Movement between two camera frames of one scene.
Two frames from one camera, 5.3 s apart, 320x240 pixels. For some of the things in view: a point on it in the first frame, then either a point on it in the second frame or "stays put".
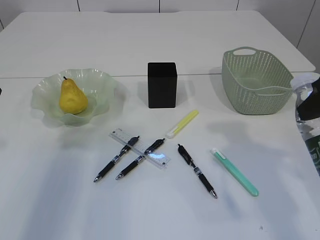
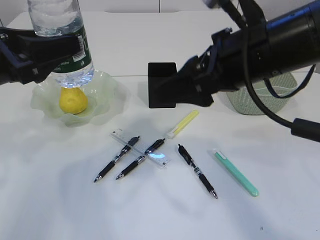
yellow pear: [72, 100] stays put
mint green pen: [235, 173] stays put
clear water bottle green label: [309, 129] to [64, 17]
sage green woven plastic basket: [255, 83] stays put
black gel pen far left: [114, 159] stays put
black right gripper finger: [309, 108] to [237, 59]
